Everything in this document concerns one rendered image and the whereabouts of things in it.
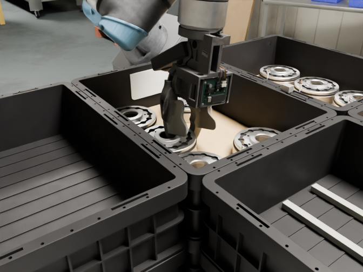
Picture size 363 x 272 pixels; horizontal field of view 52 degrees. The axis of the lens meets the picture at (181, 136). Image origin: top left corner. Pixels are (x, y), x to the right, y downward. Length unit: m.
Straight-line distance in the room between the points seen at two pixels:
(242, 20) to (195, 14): 2.89
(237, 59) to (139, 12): 0.41
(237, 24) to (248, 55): 2.48
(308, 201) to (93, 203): 0.32
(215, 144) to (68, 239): 0.39
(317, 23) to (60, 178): 3.13
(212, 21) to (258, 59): 0.49
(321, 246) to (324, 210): 0.07
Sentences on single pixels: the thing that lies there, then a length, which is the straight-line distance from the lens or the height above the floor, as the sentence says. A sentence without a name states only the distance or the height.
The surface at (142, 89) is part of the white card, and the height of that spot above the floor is 0.88.
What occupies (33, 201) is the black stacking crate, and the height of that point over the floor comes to 0.83.
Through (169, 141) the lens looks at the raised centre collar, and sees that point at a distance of 0.64.
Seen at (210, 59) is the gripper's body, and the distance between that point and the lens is 0.57.
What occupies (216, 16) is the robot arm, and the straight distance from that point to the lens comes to 0.57.
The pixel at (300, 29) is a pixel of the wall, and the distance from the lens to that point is 3.67.
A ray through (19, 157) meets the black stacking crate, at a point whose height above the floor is 0.83.
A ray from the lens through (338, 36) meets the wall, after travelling 3.47.
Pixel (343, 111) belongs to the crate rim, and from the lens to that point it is 0.66.
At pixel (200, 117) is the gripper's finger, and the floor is 0.89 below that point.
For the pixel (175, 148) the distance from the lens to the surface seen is 0.63.
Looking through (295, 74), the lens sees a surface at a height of 0.86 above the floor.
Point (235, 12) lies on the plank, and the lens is 3.52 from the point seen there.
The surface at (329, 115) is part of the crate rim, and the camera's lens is 0.63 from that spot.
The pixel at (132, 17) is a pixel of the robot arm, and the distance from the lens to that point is 0.64.
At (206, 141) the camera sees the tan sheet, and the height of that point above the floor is 0.83.
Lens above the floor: 1.19
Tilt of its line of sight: 30 degrees down
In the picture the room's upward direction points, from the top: straight up
